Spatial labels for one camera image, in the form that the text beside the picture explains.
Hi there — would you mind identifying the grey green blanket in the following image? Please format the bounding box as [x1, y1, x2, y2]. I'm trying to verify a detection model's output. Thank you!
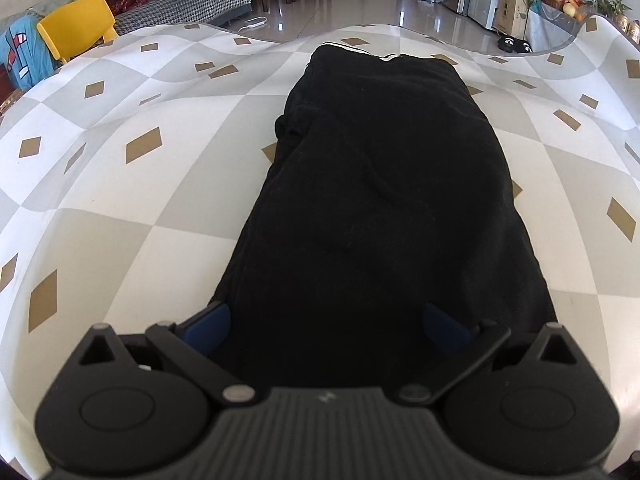
[0, 0, 81, 26]

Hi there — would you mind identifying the blue printed cloth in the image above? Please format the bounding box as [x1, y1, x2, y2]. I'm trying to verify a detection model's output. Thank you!
[0, 14, 56, 94]

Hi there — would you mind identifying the cardboard box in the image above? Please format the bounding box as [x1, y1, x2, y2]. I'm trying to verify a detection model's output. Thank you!
[492, 0, 531, 35]

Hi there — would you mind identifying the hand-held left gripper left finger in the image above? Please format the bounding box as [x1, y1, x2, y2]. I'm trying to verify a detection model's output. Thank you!
[75, 301, 261, 406]

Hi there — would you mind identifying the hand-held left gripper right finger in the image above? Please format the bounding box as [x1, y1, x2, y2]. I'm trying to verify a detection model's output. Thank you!
[395, 302, 576, 406]

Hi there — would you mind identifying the houndstooth sofa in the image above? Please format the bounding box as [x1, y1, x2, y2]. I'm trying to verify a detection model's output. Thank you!
[112, 0, 254, 36]

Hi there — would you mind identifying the black t-shirt with red print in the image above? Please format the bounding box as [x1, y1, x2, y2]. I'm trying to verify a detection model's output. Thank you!
[215, 45, 559, 392]

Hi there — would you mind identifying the brown wooden cabinet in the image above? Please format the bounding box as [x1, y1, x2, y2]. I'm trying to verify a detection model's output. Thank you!
[0, 67, 21, 111]

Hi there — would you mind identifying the yellow plastic chair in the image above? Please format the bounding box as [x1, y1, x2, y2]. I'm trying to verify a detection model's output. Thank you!
[36, 0, 120, 64]

